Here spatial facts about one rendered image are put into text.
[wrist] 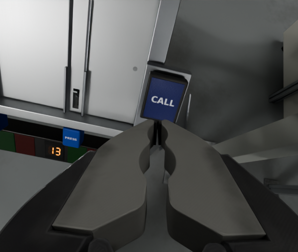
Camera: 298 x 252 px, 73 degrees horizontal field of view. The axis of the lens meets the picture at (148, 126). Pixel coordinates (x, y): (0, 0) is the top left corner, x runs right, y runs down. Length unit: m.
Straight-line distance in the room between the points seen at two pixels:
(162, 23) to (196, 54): 1.06
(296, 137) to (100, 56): 0.36
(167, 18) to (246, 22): 1.36
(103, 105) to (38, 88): 0.08
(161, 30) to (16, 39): 0.17
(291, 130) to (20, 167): 1.01
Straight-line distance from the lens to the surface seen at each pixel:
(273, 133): 0.49
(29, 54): 0.29
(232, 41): 1.44
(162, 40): 0.23
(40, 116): 0.29
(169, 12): 0.23
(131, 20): 0.25
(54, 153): 0.35
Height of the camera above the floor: 0.99
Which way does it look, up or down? 73 degrees down
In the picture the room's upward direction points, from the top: 26 degrees clockwise
